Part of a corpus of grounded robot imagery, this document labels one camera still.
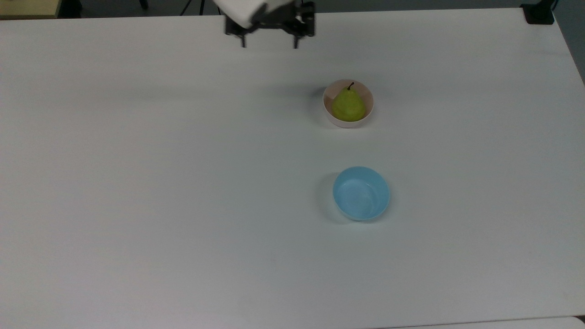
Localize black tripod legs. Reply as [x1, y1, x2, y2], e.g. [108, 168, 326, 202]
[180, 0, 206, 16]

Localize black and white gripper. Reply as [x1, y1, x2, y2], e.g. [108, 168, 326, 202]
[213, 0, 316, 49]

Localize green pear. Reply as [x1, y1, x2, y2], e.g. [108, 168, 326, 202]
[331, 82, 367, 122]

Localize black table clamp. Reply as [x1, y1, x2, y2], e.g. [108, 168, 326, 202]
[521, 0, 559, 25]

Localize wooden furniture piece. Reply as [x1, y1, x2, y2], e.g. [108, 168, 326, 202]
[0, 0, 62, 20]

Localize light blue bowl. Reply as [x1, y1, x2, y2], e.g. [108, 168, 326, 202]
[332, 166, 391, 222]

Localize pink bowl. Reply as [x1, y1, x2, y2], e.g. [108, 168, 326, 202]
[323, 79, 375, 128]

